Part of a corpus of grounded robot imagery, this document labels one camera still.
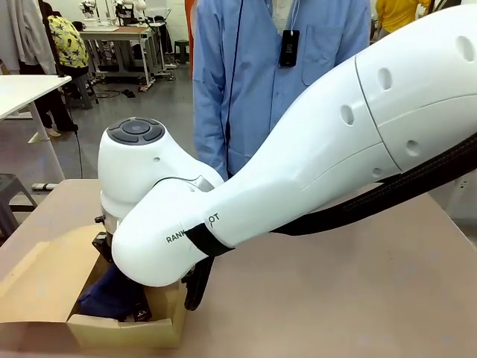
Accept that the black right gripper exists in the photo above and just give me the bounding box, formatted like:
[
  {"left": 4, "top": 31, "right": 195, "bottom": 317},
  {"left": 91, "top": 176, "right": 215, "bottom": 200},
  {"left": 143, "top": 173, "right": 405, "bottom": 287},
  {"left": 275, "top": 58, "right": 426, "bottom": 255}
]
[{"left": 92, "top": 215, "right": 115, "bottom": 264}]

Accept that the dark blue cloth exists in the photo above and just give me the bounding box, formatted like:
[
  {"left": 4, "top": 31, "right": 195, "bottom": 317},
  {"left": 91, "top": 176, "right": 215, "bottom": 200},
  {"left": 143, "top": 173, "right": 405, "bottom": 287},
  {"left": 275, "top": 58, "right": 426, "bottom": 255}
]
[{"left": 77, "top": 268, "right": 150, "bottom": 322}]

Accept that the black deli stapler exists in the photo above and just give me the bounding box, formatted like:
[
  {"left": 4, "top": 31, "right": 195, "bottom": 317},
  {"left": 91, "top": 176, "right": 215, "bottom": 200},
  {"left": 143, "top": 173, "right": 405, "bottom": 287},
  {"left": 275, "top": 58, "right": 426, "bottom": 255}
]
[{"left": 128, "top": 298, "right": 152, "bottom": 322}]

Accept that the brown cardboard box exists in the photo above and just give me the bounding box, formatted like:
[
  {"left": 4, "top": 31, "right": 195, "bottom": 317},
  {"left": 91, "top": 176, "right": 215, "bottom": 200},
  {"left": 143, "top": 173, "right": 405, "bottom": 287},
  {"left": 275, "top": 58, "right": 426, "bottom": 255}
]
[{"left": 0, "top": 223, "right": 187, "bottom": 350}]

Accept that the grey metal stool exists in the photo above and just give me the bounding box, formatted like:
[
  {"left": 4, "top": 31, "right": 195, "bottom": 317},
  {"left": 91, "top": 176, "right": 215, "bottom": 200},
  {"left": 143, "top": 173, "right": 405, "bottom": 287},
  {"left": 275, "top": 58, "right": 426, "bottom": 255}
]
[
  {"left": 0, "top": 173, "right": 38, "bottom": 239},
  {"left": 63, "top": 72, "right": 99, "bottom": 110}
]

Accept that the white table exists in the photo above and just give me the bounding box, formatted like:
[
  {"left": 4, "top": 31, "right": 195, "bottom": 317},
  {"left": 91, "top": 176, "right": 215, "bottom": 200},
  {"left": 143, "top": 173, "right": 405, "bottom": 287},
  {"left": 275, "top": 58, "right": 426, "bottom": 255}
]
[{"left": 0, "top": 74, "right": 72, "bottom": 189}]

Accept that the person in yellow floral shirt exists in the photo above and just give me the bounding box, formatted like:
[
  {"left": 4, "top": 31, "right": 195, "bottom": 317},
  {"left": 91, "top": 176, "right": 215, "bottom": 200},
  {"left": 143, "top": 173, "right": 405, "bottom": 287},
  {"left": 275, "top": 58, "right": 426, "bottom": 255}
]
[{"left": 46, "top": 10, "right": 90, "bottom": 81}]

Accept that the green stool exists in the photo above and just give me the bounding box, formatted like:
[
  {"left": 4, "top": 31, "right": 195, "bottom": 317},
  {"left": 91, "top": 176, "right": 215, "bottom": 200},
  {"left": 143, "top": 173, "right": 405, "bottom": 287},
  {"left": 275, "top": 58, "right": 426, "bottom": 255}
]
[{"left": 174, "top": 39, "right": 190, "bottom": 64}]

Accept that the brown top workbench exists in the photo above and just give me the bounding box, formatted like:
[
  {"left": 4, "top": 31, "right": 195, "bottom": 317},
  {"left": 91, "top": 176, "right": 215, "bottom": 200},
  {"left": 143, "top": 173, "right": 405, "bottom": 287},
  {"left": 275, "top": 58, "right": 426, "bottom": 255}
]
[{"left": 79, "top": 22, "right": 165, "bottom": 89}]

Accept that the person in blue shirt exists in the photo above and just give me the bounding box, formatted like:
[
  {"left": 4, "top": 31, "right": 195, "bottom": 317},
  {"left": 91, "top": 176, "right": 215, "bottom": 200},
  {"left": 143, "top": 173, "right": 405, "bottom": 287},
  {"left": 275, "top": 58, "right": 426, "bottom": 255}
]
[{"left": 192, "top": 0, "right": 372, "bottom": 180}]

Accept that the grey hanging garment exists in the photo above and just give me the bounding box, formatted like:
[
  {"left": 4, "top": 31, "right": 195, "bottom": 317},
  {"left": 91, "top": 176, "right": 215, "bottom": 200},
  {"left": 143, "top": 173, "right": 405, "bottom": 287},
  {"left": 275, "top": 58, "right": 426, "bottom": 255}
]
[{"left": 0, "top": 0, "right": 57, "bottom": 75}]

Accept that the black badge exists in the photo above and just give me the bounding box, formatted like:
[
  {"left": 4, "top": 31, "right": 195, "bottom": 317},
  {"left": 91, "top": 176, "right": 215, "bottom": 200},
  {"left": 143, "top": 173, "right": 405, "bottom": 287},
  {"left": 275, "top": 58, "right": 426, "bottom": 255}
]
[{"left": 279, "top": 29, "right": 301, "bottom": 69}]

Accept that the person in yellow top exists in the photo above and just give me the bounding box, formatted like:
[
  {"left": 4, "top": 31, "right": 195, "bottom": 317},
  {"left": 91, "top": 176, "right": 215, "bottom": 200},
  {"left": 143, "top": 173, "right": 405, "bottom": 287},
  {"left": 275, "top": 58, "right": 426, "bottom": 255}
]
[{"left": 375, "top": 0, "right": 430, "bottom": 40}]

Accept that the black velcro strap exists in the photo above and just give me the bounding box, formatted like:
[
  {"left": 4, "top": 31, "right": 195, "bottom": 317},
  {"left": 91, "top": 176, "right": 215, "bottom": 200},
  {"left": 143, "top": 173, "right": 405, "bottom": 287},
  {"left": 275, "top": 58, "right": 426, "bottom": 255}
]
[{"left": 185, "top": 222, "right": 236, "bottom": 259}]

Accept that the black sleeved cable bundle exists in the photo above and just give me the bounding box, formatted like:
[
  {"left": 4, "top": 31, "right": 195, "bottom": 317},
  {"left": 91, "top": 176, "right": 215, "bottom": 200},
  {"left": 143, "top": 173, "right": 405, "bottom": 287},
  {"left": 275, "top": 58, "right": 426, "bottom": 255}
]
[{"left": 184, "top": 134, "right": 477, "bottom": 311}]

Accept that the white lanyard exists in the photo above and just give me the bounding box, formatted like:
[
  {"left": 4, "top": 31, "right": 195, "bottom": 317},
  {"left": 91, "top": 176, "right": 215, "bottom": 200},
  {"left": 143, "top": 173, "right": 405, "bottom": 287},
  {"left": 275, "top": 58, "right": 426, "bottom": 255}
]
[{"left": 288, "top": 0, "right": 301, "bottom": 33}]

